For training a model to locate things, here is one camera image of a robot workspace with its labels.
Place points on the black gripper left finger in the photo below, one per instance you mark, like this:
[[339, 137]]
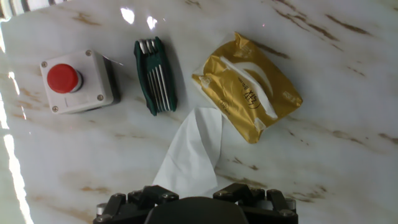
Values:
[[130, 202]]

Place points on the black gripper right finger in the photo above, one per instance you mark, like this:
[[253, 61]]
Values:
[[264, 202]]

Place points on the gold tissue pack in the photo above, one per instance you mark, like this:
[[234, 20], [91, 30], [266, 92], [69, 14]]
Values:
[[280, 99]]

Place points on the grey box with red button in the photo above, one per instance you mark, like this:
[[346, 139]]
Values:
[[87, 93]]

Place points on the green folding hex key set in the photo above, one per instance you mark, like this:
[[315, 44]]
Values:
[[146, 62]]

